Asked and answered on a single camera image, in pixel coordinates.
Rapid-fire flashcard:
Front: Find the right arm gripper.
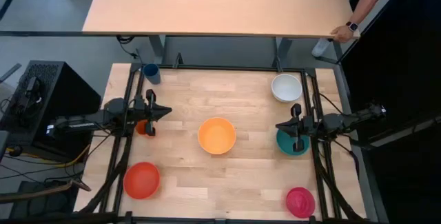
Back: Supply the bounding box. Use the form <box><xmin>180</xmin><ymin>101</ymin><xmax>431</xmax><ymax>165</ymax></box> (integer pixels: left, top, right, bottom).
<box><xmin>275</xmin><ymin>103</ymin><xmax>316</xmax><ymax>153</ymax></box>

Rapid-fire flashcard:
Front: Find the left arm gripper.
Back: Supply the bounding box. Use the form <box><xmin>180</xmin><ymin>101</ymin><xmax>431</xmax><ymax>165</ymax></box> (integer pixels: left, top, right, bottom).
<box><xmin>133</xmin><ymin>88</ymin><xmax>172</xmax><ymax>138</ymax></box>

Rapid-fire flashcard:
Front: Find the teal plastic bowl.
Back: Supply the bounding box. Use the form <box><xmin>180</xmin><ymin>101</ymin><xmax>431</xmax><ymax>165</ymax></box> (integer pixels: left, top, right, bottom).
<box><xmin>276</xmin><ymin>129</ymin><xmax>311</xmax><ymax>157</ymax></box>

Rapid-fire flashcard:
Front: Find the orange plastic cup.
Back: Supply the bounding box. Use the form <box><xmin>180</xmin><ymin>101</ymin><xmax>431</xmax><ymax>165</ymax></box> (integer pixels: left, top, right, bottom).
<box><xmin>135</xmin><ymin>119</ymin><xmax>150</xmax><ymax>136</ymax></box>

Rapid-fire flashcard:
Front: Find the white plastic bowl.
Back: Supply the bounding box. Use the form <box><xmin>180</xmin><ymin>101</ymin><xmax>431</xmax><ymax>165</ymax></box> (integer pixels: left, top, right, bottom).
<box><xmin>270</xmin><ymin>73</ymin><xmax>303</xmax><ymax>103</ymax></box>

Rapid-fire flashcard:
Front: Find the dark blue plastic cup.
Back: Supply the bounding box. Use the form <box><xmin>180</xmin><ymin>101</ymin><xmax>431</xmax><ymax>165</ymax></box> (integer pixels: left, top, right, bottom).
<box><xmin>142</xmin><ymin>63</ymin><xmax>162</xmax><ymax>85</ymax></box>

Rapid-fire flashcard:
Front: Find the red-orange plastic bowl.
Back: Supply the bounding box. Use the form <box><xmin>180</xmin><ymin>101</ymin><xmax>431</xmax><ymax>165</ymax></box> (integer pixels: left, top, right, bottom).
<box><xmin>123</xmin><ymin>161</ymin><xmax>161</xmax><ymax>201</ymax></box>

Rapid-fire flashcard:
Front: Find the pink plastic bowl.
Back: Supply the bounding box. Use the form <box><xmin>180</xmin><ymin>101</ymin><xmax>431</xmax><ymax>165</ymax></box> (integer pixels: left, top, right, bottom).
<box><xmin>285</xmin><ymin>186</ymin><xmax>316</xmax><ymax>219</ymax></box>

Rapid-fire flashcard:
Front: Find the person's forearm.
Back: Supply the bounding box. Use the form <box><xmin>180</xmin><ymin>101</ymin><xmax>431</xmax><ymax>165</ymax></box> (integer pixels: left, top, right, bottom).
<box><xmin>351</xmin><ymin>0</ymin><xmax>386</xmax><ymax>26</ymax></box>

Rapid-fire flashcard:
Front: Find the yellow-orange plastic bowl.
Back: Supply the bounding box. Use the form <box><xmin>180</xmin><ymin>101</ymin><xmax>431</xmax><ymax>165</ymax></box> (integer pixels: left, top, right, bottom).
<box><xmin>197</xmin><ymin>116</ymin><xmax>237</xmax><ymax>156</ymax></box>

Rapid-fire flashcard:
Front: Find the grey metal desk leg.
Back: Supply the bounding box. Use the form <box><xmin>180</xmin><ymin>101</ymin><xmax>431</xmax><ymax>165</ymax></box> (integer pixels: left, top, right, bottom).
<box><xmin>273</xmin><ymin>37</ymin><xmax>294</xmax><ymax>70</ymax></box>
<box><xmin>149</xmin><ymin>34</ymin><xmax>167</xmax><ymax>65</ymax></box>

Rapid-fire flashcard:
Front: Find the person's white shoe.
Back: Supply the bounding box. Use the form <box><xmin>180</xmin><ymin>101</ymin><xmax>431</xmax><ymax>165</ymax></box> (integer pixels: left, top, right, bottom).
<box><xmin>311</xmin><ymin>37</ymin><xmax>332</xmax><ymax>59</ymax></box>

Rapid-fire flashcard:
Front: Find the black computer case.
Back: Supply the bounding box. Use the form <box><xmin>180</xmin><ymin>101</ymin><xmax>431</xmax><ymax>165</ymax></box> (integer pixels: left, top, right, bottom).
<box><xmin>0</xmin><ymin>60</ymin><xmax>103</xmax><ymax>149</ymax></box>

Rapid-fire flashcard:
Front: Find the person's hand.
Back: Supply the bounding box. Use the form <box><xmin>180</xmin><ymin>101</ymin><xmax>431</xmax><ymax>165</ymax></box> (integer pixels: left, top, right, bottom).
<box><xmin>329</xmin><ymin>25</ymin><xmax>356</xmax><ymax>44</ymax></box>

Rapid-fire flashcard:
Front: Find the grey metal bar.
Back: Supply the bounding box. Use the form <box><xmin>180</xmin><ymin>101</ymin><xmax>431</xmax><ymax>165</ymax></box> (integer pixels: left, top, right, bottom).
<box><xmin>370</xmin><ymin>114</ymin><xmax>441</xmax><ymax>149</ymax></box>

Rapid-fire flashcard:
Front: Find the tan wooden desk top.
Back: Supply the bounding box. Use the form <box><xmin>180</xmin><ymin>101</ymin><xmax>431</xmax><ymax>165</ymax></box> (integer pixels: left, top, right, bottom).
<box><xmin>81</xmin><ymin>0</ymin><xmax>361</xmax><ymax>39</ymax></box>

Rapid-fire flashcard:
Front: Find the black side panel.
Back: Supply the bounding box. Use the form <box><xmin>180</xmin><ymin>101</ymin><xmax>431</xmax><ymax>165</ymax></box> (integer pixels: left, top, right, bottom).
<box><xmin>339</xmin><ymin>0</ymin><xmax>441</xmax><ymax>224</ymax></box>

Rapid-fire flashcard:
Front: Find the black frame bracket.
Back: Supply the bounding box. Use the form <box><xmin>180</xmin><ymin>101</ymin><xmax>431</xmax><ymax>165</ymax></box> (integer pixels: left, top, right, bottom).
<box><xmin>172</xmin><ymin>52</ymin><xmax>185</xmax><ymax>69</ymax></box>

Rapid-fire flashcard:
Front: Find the black aluminium table frame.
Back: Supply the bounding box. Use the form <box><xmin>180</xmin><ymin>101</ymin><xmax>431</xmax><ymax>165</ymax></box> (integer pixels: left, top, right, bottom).
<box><xmin>77</xmin><ymin>53</ymin><xmax>366</xmax><ymax>224</ymax></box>

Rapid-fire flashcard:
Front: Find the black hanging cable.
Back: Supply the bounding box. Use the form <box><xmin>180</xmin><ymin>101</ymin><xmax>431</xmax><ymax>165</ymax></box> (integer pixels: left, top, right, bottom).
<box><xmin>116</xmin><ymin>35</ymin><xmax>144</xmax><ymax>65</ymax></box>

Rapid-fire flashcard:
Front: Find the yellow cable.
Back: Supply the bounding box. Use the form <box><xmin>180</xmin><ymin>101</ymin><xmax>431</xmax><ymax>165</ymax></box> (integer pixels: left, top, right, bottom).
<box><xmin>6</xmin><ymin>143</ymin><xmax>92</xmax><ymax>169</ymax></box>

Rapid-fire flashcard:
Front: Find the brown strap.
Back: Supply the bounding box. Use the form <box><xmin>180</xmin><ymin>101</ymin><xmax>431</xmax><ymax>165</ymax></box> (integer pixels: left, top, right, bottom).
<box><xmin>0</xmin><ymin>179</ymin><xmax>92</xmax><ymax>204</ymax></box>

